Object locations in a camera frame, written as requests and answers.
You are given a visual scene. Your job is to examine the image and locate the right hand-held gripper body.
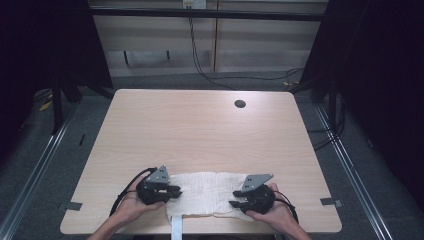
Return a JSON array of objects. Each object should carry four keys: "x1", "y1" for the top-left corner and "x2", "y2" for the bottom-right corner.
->
[{"x1": 239, "y1": 173, "x2": 277, "y2": 215}]

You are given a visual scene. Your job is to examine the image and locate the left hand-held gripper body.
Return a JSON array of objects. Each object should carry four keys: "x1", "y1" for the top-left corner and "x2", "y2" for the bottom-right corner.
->
[{"x1": 135, "y1": 164, "x2": 173, "y2": 205}]

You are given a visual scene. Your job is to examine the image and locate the cream printed cloth with strap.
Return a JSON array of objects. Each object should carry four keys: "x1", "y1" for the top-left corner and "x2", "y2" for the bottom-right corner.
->
[{"x1": 165, "y1": 171, "x2": 268, "y2": 240}]

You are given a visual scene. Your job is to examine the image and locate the person's left hand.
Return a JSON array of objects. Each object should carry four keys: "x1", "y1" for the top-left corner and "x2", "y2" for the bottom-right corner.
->
[{"x1": 114, "y1": 181, "x2": 166, "y2": 226}]

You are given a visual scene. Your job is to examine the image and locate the person's right hand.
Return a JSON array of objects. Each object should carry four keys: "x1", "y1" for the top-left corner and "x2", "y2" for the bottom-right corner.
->
[{"x1": 245, "y1": 182, "x2": 299, "y2": 231}]

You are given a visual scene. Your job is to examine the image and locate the grey tape piece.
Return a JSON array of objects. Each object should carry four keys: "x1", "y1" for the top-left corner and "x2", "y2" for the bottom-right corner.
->
[{"x1": 319, "y1": 197, "x2": 343, "y2": 208}]

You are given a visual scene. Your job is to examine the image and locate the black metal stand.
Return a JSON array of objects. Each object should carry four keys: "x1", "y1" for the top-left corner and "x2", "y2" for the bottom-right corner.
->
[{"x1": 51, "y1": 76, "x2": 65, "y2": 135}]

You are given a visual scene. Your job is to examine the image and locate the black curtain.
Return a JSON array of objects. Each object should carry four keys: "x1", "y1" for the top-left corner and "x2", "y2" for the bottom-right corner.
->
[
  {"x1": 299, "y1": 0, "x2": 424, "y2": 214},
  {"x1": 0, "y1": 0, "x2": 114, "y2": 161}
]

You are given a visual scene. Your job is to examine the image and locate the black horizontal bar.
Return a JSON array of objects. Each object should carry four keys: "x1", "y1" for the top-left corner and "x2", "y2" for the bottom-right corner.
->
[{"x1": 90, "y1": 8, "x2": 326, "y2": 22}]

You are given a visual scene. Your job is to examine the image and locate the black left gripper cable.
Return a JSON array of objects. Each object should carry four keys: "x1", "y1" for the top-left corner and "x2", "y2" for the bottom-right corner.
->
[{"x1": 109, "y1": 167, "x2": 158, "y2": 218}]

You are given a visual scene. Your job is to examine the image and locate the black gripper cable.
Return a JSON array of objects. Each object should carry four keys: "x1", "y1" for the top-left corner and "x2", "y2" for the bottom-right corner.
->
[
  {"x1": 109, "y1": 167, "x2": 158, "y2": 218},
  {"x1": 274, "y1": 189, "x2": 300, "y2": 223}
]

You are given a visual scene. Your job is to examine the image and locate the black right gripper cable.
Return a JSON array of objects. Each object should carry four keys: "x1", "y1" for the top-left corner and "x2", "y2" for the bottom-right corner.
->
[{"x1": 274, "y1": 189, "x2": 300, "y2": 223}]

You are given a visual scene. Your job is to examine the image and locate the metal floor rail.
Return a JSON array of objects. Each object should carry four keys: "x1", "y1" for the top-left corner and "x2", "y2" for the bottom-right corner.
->
[
  {"x1": 314, "y1": 104, "x2": 394, "y2": 240},
  {"x1": 0, "y1": 103, "x2": 79, "y2": 240}
]

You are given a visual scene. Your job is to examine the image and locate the black floor cables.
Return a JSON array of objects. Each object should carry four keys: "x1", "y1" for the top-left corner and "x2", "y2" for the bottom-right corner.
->
[{"x1": 306, "y1": 94, "x2": 346, "y2": 151}]

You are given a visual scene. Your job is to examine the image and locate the black hanging cable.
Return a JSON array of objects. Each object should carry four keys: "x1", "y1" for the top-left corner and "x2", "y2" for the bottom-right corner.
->
[{"x1": 188, "y1": 16, "x2": 305, "y2": 91}]

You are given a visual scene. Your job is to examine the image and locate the white wall outlet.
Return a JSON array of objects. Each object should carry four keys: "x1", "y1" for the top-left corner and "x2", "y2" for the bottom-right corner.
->
[{"x1": 182, "y1": 0, "x2": 208, "y2": 10}]

